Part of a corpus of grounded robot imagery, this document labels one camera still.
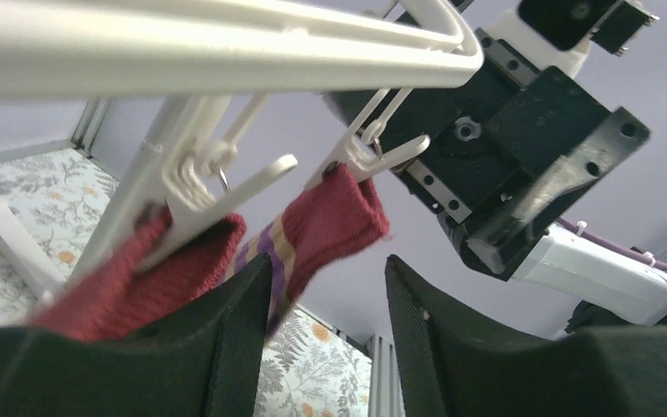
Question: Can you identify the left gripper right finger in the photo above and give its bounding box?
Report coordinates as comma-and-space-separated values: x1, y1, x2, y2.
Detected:
385, 255, 667, 416

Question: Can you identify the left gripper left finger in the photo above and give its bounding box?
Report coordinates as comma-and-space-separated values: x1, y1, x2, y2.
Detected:
0, 254, 272, 416

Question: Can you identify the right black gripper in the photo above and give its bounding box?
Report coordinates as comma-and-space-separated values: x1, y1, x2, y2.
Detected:
321, 29, 652, 283

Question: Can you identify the red striped sock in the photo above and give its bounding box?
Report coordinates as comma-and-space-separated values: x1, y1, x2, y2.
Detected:
226, 165, 390, 337
28, 208, 247, 341

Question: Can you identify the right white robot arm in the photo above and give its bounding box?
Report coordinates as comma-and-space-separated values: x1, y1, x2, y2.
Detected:
367, 30, 667, 325

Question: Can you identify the white clothes clip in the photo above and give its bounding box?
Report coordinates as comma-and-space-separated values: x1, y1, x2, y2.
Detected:
304, 88, 431, 190
141, 93, 298, 270

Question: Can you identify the silver drying rack stand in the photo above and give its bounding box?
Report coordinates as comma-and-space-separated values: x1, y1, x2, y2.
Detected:
0, 98, 164, 320

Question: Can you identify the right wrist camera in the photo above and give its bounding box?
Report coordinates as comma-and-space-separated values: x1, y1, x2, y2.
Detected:
485, 0, 659, 78

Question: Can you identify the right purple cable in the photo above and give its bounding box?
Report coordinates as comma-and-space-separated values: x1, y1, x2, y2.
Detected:
555, 215, 667, 289

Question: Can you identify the white sock hanger frame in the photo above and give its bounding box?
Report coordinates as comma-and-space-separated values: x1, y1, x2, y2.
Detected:
0, 1, 484, 99

